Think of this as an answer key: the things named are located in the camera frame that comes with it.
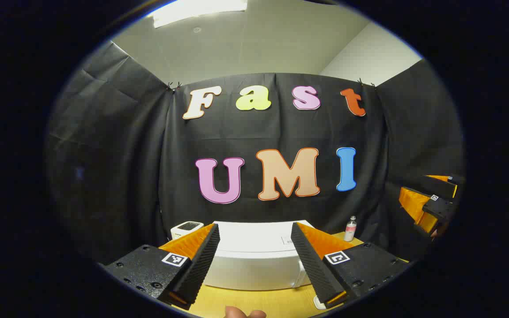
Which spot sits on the white oblong plate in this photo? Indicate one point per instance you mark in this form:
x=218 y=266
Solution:
x=318 y=303

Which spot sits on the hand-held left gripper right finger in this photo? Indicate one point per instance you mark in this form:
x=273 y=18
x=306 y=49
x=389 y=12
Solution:
x=314 y=269

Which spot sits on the ceiling light panel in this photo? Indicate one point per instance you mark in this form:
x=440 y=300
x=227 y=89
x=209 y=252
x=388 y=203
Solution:
x=192 y=11

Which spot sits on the small clear bottle pink label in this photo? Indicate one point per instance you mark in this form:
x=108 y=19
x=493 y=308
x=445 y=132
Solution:
x=350 y=230

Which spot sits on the white microwave oven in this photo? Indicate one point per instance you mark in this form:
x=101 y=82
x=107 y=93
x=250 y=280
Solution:
x=254 y=260

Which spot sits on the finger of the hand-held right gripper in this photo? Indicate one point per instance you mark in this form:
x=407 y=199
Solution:
x=438 y=207
x=438 y=186

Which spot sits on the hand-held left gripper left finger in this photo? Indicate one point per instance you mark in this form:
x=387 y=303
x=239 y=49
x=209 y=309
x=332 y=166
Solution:
x=199 y=269

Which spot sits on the small white device dark screen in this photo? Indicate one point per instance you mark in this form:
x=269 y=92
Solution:
x=187 y=229

